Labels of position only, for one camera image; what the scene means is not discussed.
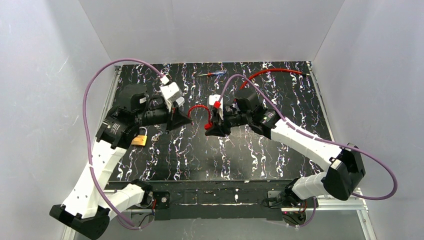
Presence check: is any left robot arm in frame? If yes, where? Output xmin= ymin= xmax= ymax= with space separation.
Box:
xmin=49 ymin=82 xmax=191 ymax=240

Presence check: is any aluminium frame rail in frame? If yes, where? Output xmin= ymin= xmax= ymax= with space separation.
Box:
xmin=61 ymin=188 xmax=379 ymax=240

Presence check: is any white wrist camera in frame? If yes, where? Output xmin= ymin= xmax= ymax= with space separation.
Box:
xmin=159 ymin=75 xmax=185 ymax=113
xmin=207 ymin=94 xmax=223 ymax=119

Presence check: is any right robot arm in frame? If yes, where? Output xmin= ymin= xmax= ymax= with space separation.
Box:
xmin=204 ymin=88 xmax=366 ymax=204

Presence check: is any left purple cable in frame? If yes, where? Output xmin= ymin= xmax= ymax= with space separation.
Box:
xmin=82 ymin=58 xmax=167 ymax=231

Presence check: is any brass padlock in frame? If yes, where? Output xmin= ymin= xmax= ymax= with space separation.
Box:
xmin=131 ymin=126 xmax=148 ymax=147

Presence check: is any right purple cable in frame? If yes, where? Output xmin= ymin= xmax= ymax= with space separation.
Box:
xmin=219 ymin=74 xmax=398 ymax=228

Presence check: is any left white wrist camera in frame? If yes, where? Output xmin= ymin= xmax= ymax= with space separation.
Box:
xmin=159 ymin=75 xmax=185 ymax=113

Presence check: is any red cable tie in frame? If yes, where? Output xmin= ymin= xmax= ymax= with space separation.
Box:
xmin=187 ymin=104 xmax=214 ymax=131

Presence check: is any red tethered cable with key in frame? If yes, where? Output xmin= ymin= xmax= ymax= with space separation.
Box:
xmin=239 ymin=68 xmax=312 ymax=91

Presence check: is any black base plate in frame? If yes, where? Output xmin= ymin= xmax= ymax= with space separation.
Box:
xmin=148 ymin=180 xmax=318 ymax=221

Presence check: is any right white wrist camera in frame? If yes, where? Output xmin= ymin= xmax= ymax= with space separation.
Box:
xmin=207 ymin=94 xmax=223 ymax=119

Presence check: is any purple cable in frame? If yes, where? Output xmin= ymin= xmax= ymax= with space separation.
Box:
xmin=82 ymin=58 xmax=167 ymax=231
xmin=219 ymin=74 xmax=398 ymax=228

